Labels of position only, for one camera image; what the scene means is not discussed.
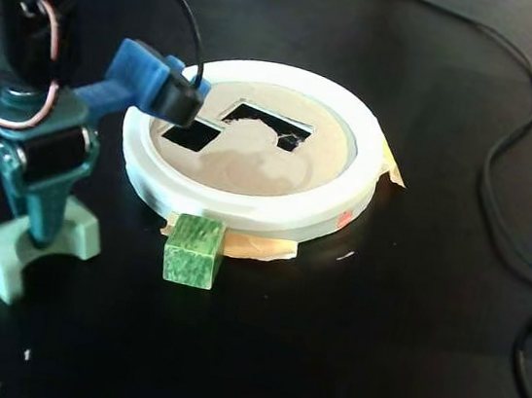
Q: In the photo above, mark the brown cardboard lid with cutouts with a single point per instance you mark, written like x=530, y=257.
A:
x=250, y=167

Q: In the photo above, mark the green wooden cube block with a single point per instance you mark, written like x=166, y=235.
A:
x=190, y=253

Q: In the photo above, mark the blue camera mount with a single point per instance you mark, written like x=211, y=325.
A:
x=136, y=66

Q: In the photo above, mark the small red sticker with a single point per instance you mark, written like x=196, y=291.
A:
x=345, y=219

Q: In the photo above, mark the white round sorter container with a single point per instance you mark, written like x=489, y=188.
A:
x=245, y=206

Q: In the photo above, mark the tiny white paper scrap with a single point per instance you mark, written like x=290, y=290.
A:
x=27, y=354

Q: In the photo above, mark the tan masking tape piece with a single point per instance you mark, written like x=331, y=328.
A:
x=259, y=247
x=392, y=169

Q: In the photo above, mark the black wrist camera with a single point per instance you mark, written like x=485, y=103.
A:
x=178, y=99

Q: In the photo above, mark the teal gripper body with servo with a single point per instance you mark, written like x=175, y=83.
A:
x=52, y=149

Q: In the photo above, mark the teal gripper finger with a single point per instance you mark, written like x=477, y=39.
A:
x=43, y=214

